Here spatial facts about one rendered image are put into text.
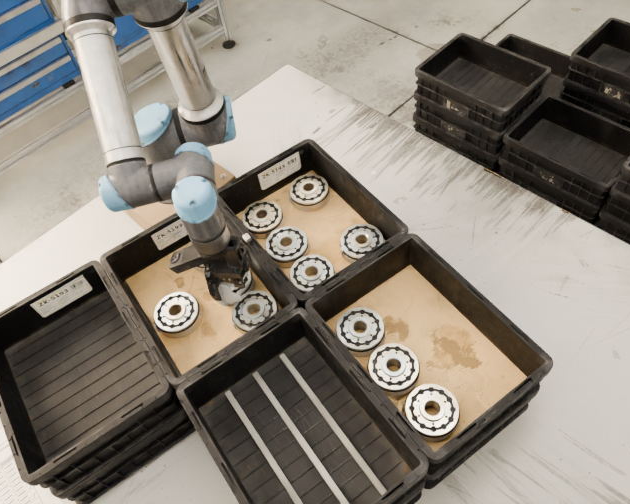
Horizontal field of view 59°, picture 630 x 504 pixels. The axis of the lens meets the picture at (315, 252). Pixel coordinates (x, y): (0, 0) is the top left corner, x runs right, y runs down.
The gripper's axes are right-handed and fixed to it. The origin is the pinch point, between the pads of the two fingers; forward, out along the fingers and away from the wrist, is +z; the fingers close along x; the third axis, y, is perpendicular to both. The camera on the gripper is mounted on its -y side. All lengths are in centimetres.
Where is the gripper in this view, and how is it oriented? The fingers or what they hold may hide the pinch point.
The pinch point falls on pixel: (226, 293)
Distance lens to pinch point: 129.1
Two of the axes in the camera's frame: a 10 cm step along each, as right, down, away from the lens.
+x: 1.4, -8.1, 5.7
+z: 1.1, 5.8, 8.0
